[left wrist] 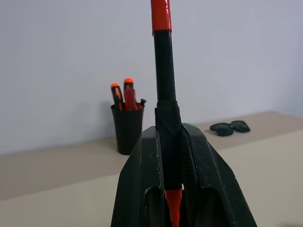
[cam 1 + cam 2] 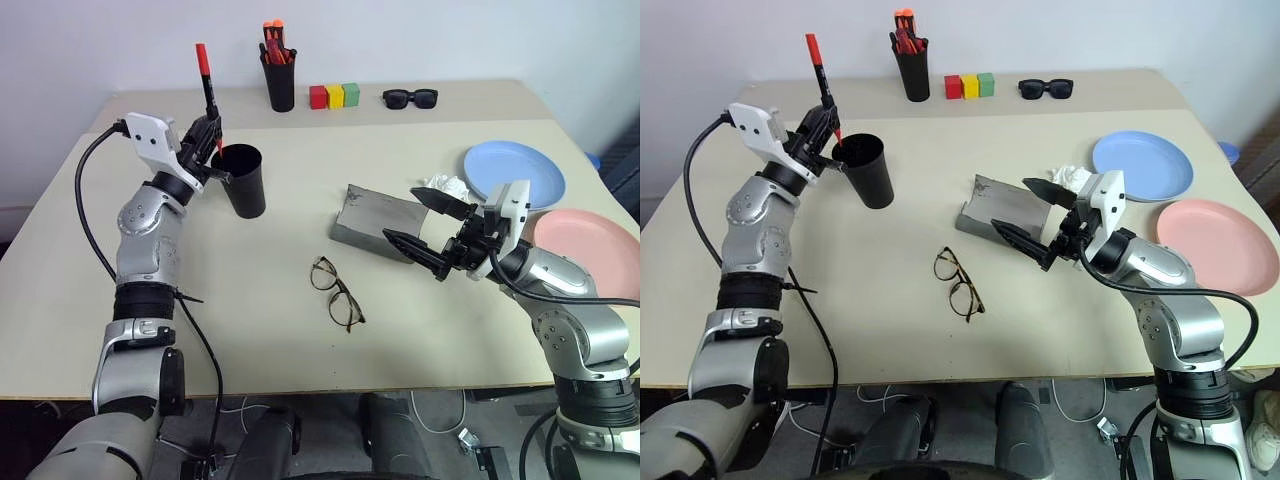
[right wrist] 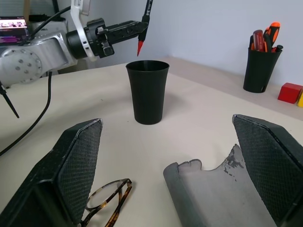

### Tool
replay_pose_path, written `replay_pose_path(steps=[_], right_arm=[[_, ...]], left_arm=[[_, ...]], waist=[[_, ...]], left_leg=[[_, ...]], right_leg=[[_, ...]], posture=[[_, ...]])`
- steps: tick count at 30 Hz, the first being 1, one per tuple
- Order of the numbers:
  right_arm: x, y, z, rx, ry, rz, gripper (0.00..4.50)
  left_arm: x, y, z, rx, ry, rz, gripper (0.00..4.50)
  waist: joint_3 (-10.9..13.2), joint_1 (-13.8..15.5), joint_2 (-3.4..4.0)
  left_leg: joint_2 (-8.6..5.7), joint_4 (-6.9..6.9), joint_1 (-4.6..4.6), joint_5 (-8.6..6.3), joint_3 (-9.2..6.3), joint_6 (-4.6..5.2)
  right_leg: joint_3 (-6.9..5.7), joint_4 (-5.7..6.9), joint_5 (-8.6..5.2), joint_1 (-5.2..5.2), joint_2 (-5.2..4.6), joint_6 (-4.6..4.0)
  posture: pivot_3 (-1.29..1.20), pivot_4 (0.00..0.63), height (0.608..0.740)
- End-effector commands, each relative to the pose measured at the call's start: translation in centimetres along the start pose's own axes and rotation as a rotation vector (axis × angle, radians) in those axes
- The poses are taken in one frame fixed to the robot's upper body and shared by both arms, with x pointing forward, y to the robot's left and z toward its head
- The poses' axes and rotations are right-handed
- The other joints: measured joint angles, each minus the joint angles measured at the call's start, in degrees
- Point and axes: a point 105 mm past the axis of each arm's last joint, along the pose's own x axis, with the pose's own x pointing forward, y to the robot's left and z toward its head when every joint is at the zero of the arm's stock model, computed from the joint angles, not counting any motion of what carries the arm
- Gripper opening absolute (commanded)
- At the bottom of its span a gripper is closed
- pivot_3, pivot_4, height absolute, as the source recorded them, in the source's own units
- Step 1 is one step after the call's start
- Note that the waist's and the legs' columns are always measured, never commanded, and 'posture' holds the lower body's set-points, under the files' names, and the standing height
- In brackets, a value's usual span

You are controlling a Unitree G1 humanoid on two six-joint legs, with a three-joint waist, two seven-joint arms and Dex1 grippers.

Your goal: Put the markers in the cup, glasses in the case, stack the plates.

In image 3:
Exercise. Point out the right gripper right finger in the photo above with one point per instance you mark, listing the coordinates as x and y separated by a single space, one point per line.
272 165

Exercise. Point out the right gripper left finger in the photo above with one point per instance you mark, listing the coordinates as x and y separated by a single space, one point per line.
47 184

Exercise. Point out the grey glasses case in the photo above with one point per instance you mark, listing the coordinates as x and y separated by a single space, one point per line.
208 198

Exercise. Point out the black plastic cup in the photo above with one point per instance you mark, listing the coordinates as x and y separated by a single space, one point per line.
148 94

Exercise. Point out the red and orange markers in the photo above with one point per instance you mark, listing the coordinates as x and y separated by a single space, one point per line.
272 33

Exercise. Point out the computer monitor screen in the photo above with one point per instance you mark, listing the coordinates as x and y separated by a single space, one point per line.
13 29

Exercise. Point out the yellow wooden block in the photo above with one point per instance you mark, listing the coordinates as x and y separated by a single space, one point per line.
300 100

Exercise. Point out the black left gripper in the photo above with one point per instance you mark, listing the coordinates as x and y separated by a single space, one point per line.
98 40

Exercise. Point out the red wooden block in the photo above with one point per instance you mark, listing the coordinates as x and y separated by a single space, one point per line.
288 93

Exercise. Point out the tortoiseshell eyeglasses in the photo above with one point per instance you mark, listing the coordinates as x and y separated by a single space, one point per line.
123 191

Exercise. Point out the black zip tie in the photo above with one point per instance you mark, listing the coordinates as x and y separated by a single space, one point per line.
9 104

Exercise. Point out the black tool holder cup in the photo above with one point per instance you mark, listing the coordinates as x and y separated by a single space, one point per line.
260 71

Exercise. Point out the red marker pen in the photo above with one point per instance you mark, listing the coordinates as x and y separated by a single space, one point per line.
146 14

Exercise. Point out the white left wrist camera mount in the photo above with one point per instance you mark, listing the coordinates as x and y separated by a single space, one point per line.
79 26

